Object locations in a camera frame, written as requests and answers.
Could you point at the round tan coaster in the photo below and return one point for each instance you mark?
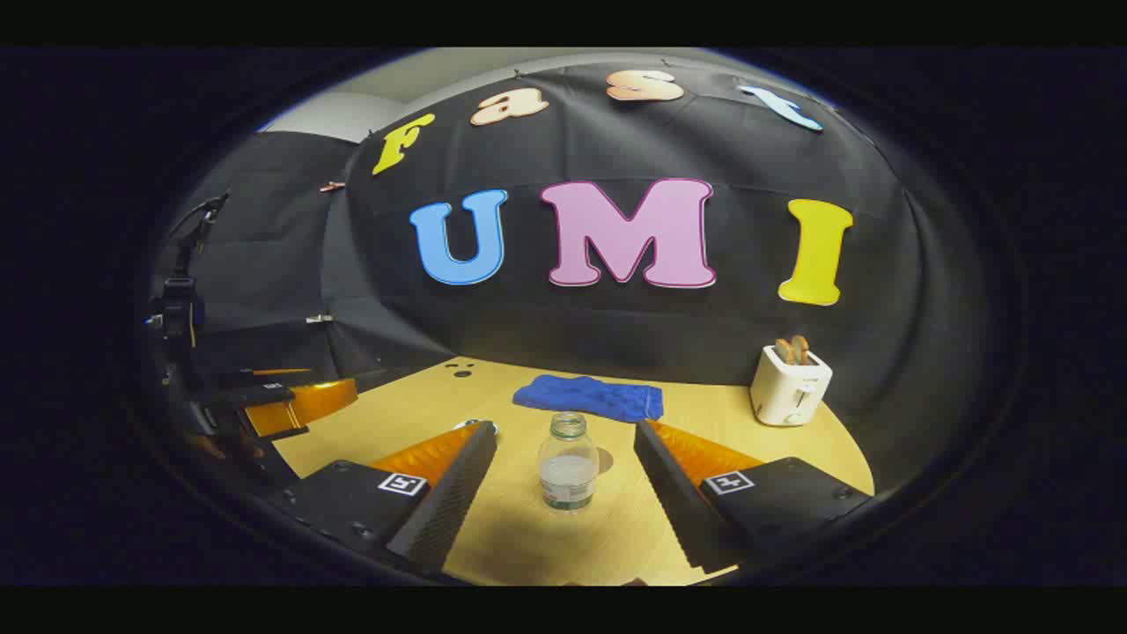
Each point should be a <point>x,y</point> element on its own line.
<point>606,460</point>

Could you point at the blue towel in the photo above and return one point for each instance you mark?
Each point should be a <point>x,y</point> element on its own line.
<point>590,396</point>

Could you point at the clear plastic water bottle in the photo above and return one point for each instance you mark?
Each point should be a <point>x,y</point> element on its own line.
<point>569,467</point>

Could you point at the black stand with device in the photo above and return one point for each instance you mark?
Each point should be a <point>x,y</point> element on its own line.
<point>180,304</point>

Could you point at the white toaster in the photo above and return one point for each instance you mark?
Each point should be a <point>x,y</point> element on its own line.
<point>790,387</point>

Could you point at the toast bread slice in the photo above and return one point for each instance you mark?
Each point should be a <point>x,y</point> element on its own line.
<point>800,350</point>
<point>782,351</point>

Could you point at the black backdrop cloth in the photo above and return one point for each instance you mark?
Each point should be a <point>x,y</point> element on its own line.
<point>616,326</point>

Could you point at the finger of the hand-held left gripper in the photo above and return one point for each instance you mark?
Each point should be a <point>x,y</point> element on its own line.
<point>264,390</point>
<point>304,403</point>

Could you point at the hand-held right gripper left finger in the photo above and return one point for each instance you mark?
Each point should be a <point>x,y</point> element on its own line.
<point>449,502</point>

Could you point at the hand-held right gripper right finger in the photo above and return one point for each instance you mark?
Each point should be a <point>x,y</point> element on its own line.
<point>673,502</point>

